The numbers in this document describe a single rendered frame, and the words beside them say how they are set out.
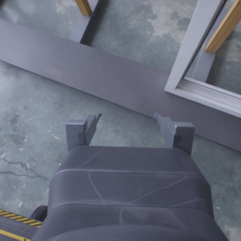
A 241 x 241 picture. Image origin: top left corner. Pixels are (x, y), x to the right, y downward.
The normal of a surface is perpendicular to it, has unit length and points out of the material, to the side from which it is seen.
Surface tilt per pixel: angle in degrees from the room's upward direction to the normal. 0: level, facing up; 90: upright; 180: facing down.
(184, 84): 8
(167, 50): 0
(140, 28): 0
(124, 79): 0
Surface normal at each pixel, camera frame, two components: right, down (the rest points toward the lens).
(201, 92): -0.08, -0.24
